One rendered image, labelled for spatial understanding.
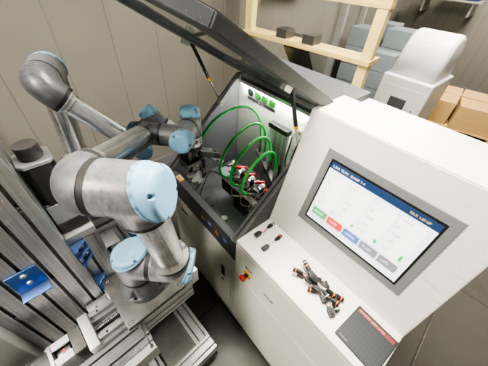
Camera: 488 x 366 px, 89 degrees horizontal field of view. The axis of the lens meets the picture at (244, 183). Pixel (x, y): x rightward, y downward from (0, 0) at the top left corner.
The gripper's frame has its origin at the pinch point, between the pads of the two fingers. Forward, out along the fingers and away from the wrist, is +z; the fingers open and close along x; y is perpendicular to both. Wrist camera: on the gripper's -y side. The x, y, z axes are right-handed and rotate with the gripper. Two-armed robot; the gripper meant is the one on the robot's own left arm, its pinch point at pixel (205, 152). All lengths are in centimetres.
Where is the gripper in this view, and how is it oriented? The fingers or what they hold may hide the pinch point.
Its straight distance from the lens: 132.0
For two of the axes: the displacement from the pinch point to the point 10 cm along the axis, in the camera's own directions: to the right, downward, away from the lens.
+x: 2.9, 4.8, -8.3
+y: -6.8, 7.1, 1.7
